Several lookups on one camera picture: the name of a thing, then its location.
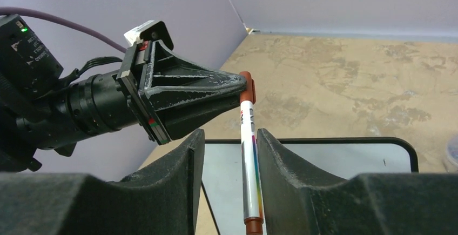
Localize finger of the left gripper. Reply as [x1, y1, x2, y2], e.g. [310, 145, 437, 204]
[153, 92, 241, 141]
[139, 41, 247, 99]

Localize black-framed whiteboard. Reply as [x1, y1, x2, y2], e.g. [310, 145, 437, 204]
[200, 137, 419, 235]

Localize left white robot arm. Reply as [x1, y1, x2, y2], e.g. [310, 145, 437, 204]
[1, 11, 248, 172]

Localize white whiteboard marker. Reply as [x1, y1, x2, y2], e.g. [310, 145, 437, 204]
[240, 100, 264, 234]

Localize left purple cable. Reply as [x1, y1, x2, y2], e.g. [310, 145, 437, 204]
[0, 6, 128, 54]

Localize brown marker cap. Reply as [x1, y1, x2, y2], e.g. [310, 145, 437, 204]
[239, 71, 256, 104]

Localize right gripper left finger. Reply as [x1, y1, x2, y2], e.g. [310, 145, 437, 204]
[1, 129, 205, 234]

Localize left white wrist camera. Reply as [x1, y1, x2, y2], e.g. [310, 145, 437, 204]
[124, 20, 174, 50]

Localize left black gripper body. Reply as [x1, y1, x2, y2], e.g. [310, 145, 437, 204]
[116, 40, 171, 145]

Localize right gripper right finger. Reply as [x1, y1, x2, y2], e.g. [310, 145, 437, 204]
[257, 129, 457, 234]

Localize clear jar of clips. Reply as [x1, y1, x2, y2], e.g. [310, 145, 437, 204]
[442, 135, 457, 173]

